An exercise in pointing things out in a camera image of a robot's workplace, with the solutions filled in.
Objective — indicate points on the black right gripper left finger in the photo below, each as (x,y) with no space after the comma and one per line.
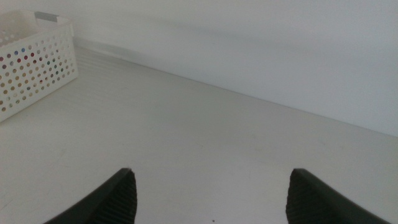
(109,202)

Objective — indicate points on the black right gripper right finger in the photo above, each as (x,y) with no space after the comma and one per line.
(314,202)

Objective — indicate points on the white perforated plastic basket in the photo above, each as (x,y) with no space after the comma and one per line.
(37,68)

